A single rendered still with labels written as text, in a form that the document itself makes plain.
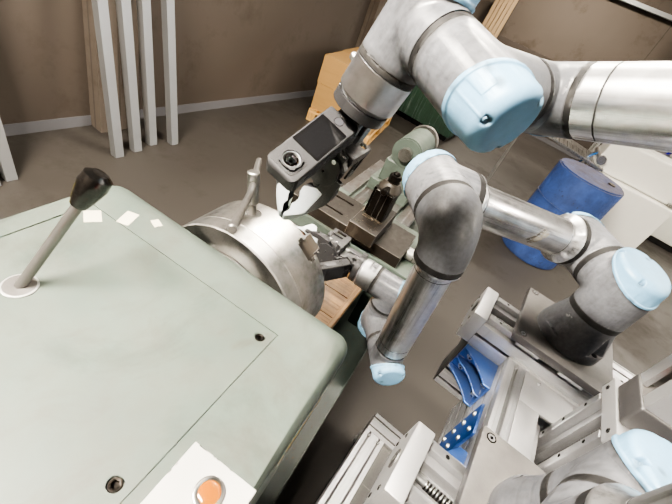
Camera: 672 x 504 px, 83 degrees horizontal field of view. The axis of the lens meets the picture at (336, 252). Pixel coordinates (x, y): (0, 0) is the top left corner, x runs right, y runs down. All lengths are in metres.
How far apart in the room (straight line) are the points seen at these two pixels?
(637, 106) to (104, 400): 0.56
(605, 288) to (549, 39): 8.16
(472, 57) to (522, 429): 0.72
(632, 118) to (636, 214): 4.25
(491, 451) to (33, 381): 0.61
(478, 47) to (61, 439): 0.50
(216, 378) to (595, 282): 0.76
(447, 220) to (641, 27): 8.34
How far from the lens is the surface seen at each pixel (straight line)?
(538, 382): 1.02
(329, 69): 4.48
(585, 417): 0.90
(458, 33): 0.39
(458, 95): 0.36
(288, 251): 0.69
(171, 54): 3.25
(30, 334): 0.52
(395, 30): 0.43
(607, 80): 0.45
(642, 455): 0.51
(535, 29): 8.98
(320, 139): 0.45
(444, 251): 0.65
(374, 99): 0.45
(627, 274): 0.91
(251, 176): 0.68
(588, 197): 3.75
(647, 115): 0.43
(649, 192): 4.73
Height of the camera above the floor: 1.66
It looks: 37 degrees down
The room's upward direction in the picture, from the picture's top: 24 degrees clockwise
